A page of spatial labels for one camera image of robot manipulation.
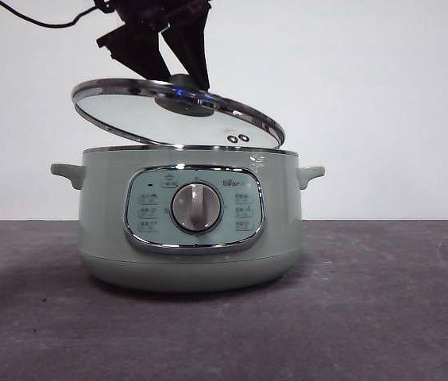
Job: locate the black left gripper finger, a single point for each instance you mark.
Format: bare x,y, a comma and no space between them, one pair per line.
192,43
136,51

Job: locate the pale green electric cooking pot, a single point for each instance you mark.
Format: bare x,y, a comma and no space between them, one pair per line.
101,222

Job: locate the glass lid with green knob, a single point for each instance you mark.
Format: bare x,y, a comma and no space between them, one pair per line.
128,111

